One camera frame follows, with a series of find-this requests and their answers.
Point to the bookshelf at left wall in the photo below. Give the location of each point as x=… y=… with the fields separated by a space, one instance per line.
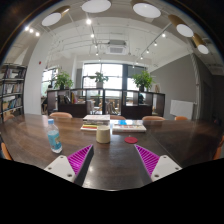
x=12 y=80

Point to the dark wooden shelf divider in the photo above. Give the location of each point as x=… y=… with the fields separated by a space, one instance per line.
x=130 y=104

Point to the left potted plant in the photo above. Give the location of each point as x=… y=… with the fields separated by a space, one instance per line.
x=62 y=80

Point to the orange chair rightmost far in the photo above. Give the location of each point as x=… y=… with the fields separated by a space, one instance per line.
x=181 y=118

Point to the round pendant lamp far right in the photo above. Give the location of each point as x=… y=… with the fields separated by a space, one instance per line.
x=200 y=44

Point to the right potted plant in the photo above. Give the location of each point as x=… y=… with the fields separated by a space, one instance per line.
x=143 y=80

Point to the round pendant lamp centre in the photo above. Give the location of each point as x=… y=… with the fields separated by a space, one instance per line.
x=96 y=6

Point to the white radiator panel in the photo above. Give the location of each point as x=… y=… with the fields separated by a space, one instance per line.
x=182 y=108

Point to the round pendant lamp centre-right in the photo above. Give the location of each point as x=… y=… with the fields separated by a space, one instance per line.
x=145 y=9

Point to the clear plastic water bottle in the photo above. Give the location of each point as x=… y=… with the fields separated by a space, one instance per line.
x=53 y=137

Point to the orange chair far middle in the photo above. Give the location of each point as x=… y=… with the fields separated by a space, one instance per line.
x=117 y=117

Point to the orange chair far left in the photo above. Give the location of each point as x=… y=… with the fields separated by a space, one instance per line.
x=61 y=115

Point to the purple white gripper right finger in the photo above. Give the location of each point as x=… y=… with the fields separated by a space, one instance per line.
x=153 y=167

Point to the middle potted plant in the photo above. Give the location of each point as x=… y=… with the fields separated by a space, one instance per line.
x=100 y=79

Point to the ceiling air conditioner unit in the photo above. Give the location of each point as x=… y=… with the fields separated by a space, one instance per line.
x=116 y=47

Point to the round pendant lamp left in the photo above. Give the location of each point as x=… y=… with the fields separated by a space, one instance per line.
x=55 y=16

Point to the potted plant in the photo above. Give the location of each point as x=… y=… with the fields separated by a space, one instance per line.
x=62 y=80
x=143 y=80
x=100 y=79

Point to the orange chair near left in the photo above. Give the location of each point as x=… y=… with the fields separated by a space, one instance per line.
x=5 y=152

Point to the cream ceramic cup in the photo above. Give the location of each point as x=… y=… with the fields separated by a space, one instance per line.
x=103 y=134

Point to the flat book right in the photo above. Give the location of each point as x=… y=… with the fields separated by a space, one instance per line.
x=128 y=126

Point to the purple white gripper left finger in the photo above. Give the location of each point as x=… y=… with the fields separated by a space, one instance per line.
x=74 y=167

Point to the red round coaster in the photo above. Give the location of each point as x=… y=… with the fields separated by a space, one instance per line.
x=131 y=140

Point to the orange chair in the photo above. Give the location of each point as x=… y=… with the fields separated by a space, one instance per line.
x=181 y=118
x=117 y=117
x=61 y=115
x=5 y=152
x=155 y=118

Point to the orange chair far right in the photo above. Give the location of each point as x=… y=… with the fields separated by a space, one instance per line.
x=155 y=118

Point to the stack of books left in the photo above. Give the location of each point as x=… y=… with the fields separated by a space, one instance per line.
x=91 y=122

